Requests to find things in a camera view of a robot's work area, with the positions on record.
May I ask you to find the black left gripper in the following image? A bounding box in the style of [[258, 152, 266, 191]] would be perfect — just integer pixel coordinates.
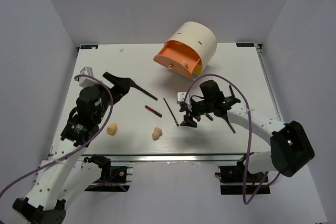
[[93, 72, 131, 123]]

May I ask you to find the beige gourd makeup sponge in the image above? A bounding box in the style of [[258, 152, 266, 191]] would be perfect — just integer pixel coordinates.
[[152, 127, 162, 141]]

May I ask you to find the yellow teardrop makeup sponge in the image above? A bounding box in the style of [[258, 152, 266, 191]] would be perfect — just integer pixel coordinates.
[[106, 123, 118, 135]]

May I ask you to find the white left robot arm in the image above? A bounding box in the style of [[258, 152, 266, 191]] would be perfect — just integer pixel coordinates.
[[13, 72, 135, 223]]

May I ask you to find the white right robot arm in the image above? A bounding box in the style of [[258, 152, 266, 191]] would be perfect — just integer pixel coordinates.
[[177, 80, 315, 182]]

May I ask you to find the slim black makeup brush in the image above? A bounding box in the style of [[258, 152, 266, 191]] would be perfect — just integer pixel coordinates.
[[223, 116, 236, 134]]

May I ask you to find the black fan makeup brush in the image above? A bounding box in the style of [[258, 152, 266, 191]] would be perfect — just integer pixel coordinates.
[[229, 85, 235, 98]]

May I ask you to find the cream cylindrical makeup organizer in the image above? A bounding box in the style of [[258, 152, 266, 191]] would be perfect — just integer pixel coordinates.
[[167, 22, 217, 73]]

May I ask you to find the black powder brush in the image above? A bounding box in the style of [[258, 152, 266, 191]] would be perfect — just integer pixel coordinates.
[[130, 80, 158, 101]]

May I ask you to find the thin black mascara wand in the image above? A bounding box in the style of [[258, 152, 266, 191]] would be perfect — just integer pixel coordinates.
[[163, 98, 179, 127]]

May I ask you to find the blue left corner label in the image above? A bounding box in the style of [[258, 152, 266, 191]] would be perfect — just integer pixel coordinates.
[[80, 45, 98, 50]]

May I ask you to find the blue corner label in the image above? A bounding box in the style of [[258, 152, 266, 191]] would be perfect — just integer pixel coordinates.
[[80, 45, 98, 50], [236, 42, 255, 47]]

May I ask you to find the beige gourd sponge in drawer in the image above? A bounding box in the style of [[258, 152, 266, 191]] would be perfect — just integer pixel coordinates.
[[181, 60, 188, 68]]

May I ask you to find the orange organizer drawer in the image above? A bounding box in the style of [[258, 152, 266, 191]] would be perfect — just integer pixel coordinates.
[[153, 40, 203, 79]]

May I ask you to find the blue right corner label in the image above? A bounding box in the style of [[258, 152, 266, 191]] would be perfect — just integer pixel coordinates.
[[236, 42, 255, 47]]

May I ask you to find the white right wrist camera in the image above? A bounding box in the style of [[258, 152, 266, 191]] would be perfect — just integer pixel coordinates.
[[177, 92, 186, 104]]

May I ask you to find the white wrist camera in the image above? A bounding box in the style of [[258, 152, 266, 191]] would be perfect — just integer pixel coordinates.
[[78, 67, 96, 88], [177, 92, 186, 104]]

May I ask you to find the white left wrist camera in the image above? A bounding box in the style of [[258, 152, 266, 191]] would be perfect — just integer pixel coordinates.
[[78, 67, 96, 88]]

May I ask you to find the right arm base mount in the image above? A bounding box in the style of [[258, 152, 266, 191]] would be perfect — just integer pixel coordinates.
[[215, 154, 270, 195]]

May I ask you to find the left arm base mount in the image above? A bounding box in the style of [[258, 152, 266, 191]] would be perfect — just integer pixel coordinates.
[[83, 155, 133, 193]]

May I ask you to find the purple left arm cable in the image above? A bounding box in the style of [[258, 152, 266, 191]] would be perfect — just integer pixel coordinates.
[[0, 74, 114, 198]]

